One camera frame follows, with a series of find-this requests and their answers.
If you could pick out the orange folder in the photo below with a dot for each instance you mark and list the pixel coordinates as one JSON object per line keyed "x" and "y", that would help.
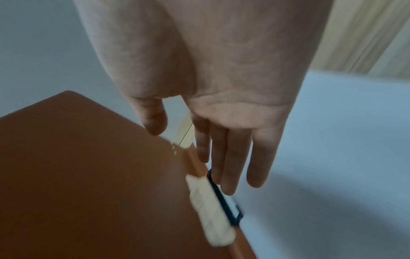
{"x": 89, "y": 177}

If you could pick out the person's right hand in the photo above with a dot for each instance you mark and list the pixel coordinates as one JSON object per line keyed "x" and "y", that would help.
{"x": 217, "y": 63}

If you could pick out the blank white paper sheets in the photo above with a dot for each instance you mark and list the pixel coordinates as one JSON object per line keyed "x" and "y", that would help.
{"x": 336, "y": 164}

